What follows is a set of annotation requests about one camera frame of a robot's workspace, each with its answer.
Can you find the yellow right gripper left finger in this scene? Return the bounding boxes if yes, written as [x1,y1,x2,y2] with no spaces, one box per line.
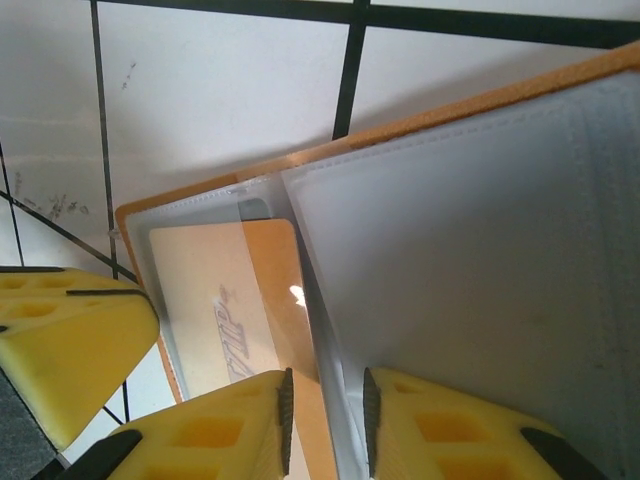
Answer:
[64,367,296,480]

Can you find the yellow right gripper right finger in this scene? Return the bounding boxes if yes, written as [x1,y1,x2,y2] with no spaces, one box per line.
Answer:
[362,367,609,480]

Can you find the gold VIP card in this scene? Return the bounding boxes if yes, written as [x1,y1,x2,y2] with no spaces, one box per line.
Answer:
[148,218,321,401]

